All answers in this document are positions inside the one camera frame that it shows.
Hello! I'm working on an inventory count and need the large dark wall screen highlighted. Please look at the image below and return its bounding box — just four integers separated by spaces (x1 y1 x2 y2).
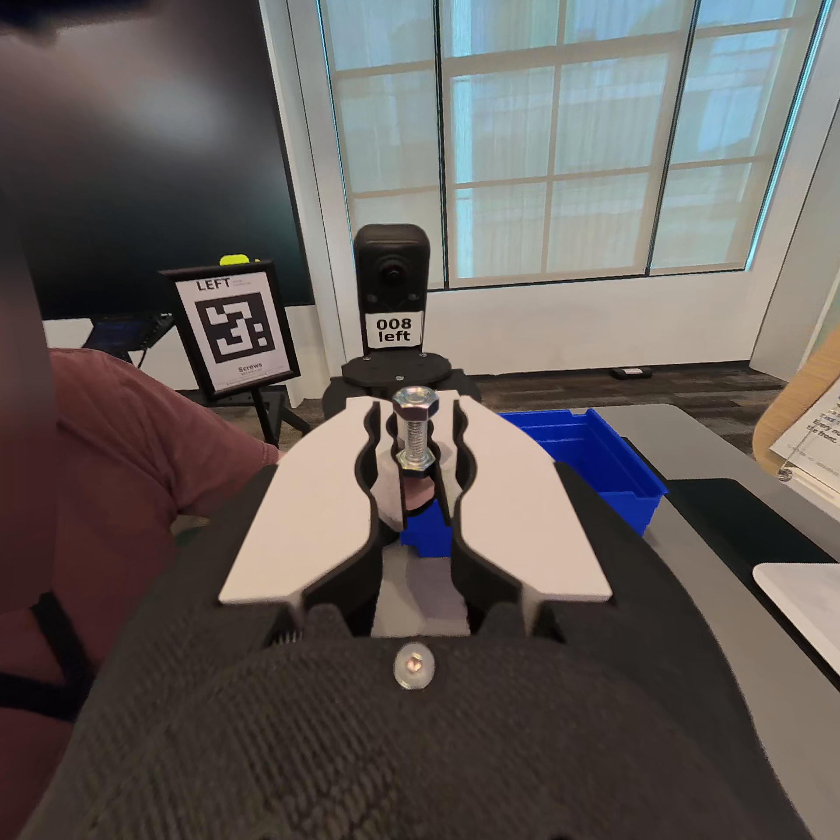
26 0 316 322

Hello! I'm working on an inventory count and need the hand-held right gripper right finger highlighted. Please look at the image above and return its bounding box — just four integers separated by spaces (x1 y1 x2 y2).
453 394 614 626

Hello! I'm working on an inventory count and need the blue divided parts bin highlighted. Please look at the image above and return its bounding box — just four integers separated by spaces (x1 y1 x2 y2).
400 409 669 559

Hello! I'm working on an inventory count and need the large paned window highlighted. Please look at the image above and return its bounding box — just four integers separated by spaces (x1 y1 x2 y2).
318 0 828 290

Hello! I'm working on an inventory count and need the rounded wooden board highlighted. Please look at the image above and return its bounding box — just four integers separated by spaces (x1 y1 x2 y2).
753 328 840 480

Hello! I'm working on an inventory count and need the silver hex bolt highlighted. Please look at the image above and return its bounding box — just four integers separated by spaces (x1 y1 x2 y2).
392 386 439 460

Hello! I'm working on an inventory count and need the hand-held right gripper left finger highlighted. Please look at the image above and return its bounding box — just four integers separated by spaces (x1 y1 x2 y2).
218 395 383 626

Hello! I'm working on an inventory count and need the black laptop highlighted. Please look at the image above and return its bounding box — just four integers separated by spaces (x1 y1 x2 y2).
85 314 175 362

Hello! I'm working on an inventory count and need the black shoulder strap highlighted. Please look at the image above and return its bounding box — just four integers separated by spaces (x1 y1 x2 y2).
0 594 93 723

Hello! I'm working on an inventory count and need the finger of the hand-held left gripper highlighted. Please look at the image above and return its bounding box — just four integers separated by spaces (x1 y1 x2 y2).
433 395 458 473
379 395 401 470

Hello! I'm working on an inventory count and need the framed code sign on legs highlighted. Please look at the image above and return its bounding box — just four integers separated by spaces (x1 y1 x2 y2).
159 261 309 447

